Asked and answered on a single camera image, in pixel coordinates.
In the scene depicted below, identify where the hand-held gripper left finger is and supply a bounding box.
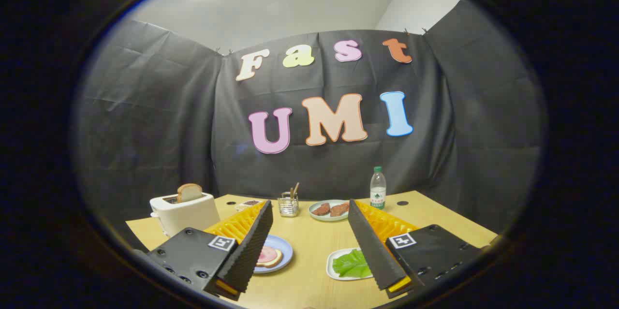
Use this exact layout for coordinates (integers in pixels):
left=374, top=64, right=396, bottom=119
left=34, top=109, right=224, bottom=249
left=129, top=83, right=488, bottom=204
left=147, top=200, right=274, bottom=301

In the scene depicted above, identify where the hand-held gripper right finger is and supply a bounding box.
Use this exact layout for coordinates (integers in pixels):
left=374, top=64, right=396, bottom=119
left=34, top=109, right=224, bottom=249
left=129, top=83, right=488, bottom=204
left=347, top=198, right=484, bottom=299

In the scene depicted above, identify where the brown bread slice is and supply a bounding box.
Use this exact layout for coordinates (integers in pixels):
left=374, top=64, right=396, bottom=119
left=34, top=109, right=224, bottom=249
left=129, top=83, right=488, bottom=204
left=177, top=183, right=203, bottom=203

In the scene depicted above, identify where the toast slice on plate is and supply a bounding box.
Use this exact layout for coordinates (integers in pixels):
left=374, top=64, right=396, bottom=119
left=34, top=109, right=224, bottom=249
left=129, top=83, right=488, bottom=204
left=256, top=247, right=283, bottom=268

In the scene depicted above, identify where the blue plate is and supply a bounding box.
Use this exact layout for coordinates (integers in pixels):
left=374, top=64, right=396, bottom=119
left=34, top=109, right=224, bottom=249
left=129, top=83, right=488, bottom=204
left=253, top=235, right=294, bottom=274

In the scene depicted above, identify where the white square plate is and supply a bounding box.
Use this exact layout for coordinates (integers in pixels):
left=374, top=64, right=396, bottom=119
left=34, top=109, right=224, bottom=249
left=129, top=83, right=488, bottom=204
left=326, top=248, right=373, bottom=281

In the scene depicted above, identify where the pale green plate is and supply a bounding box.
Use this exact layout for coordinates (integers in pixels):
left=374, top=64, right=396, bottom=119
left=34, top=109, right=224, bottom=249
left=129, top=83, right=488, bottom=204
left=309, top=200, right=351, bottom=222

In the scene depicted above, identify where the clear water bottle green cap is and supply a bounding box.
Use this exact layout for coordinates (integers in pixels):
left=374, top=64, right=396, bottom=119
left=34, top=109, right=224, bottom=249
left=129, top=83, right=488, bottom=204
left=370, top=166, right=387, bottom=210

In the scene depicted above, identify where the white toaster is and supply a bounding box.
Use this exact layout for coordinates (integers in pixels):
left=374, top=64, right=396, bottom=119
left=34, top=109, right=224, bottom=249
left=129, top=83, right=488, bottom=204
left=149, top=192, right=221, bottom=237

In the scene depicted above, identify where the black backdrop cloth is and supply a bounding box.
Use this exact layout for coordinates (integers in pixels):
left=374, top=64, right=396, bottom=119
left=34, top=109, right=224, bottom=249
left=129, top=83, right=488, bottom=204
left=77, top=0, right=542, bottom=251

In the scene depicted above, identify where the metal wire utensil holder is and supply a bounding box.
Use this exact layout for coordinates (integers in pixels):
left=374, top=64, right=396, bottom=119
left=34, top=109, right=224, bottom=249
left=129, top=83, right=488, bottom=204
left=278, top=192, right=299, bottom=217

